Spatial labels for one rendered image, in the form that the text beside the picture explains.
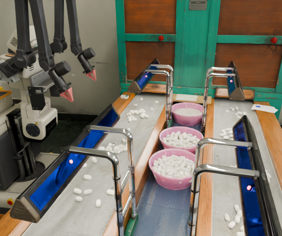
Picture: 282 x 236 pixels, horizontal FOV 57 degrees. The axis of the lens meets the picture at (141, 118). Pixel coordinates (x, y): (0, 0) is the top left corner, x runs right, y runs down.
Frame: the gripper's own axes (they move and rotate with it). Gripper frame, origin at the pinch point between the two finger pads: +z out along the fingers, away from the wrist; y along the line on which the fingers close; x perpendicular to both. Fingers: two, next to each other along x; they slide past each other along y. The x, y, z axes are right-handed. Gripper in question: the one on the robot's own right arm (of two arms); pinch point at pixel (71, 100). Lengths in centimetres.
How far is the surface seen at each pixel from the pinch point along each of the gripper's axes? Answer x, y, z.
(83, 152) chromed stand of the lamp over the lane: -37, -69, 7
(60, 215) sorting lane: -4, -60, 32
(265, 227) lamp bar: -78, -89, 30
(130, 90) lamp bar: -32.5, 6.2, 11.2
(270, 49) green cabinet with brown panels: -119, 78, 45
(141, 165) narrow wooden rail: -29, -25, 42
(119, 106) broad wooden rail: -1, 51, 27
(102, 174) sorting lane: -11.3, -32.2, 35.7
